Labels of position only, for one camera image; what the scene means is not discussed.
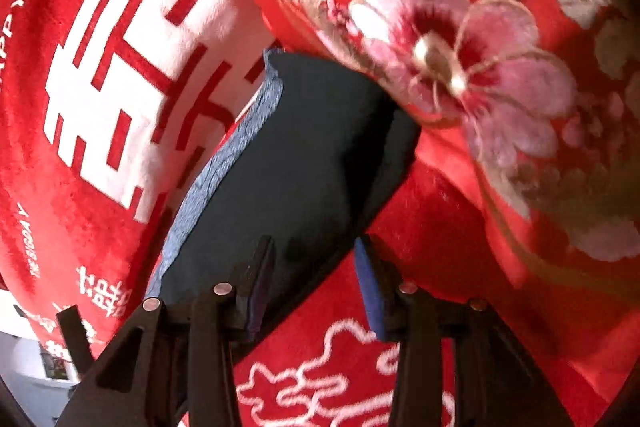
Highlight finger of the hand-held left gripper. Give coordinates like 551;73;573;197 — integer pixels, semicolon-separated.
55;304;97;375

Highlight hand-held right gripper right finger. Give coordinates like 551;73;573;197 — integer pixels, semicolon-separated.
352;234;576;427

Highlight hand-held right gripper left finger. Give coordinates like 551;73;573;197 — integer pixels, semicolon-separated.
67;234;278;427

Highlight black pants with grey trim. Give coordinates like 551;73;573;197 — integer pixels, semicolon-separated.
144;48;423;349

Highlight red blanket with white characters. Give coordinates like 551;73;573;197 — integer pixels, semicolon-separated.
0;0;616;427

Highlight red embroidered quilt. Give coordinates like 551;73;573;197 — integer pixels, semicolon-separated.
220;0;640;303

